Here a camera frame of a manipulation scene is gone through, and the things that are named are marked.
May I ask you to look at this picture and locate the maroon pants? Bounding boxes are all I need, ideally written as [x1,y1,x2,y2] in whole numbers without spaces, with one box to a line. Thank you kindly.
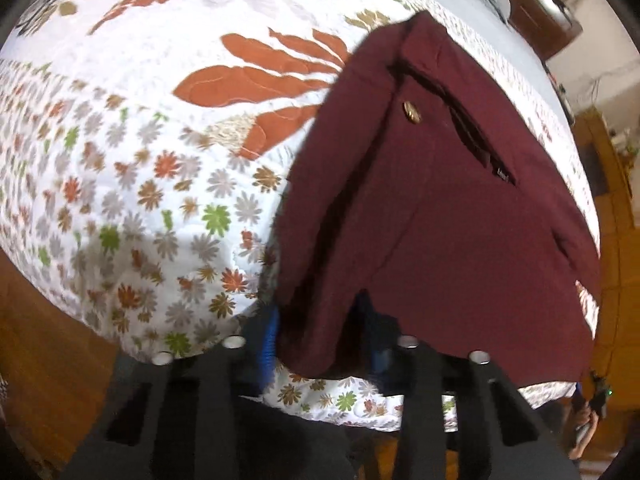
[274,12,600,387]

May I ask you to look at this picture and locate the right hand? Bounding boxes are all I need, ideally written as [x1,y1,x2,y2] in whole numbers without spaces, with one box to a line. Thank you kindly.
[567,402,600,460]

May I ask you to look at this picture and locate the wooden wardrobe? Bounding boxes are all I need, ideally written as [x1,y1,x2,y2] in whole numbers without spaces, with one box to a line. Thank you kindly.
[572,107,639,460]

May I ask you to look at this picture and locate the white floral quilt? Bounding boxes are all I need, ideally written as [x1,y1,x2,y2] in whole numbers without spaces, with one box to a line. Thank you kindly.
[1,0,600,431]

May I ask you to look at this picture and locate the dark wooden headboard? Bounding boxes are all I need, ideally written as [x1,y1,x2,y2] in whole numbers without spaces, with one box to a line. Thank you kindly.
[509,0,582,62]

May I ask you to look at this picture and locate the grey-blue bed sheet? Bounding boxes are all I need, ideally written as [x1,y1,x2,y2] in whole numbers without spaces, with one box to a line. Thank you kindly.
[369,0,576,126]

